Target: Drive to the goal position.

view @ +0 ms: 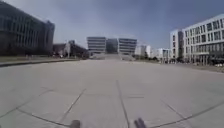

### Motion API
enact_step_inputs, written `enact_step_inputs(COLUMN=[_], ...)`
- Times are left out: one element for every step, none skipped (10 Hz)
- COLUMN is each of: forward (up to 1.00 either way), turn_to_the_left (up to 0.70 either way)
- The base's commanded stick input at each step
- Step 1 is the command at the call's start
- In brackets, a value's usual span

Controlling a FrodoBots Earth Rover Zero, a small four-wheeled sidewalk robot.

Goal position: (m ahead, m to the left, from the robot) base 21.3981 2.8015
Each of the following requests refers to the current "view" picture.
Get striped twin block building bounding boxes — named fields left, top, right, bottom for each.
left=86, top=36, right=138, bottom=56

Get grey concrete slab plaza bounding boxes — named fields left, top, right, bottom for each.
left=0, top=58, right=224, bottom=128

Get pale distant buildings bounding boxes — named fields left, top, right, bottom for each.
left=134, top=44, right=172, bottom=61

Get low dark building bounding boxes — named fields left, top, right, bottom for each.
left=52, top=40, right=90, bottom=60

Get robot's own part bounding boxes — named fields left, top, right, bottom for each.
left=69, top=119, right=82, bottom=128
left=133, top=117, right=148, bottom=128

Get white office building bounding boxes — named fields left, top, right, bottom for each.
left=169, top=13, right=224, bottom=66

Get grass strip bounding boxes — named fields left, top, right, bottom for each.
left=0, top=55, right=79, bottom=67

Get dark glass building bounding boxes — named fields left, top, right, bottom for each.
left=0, top=0, right=56, bottom=56

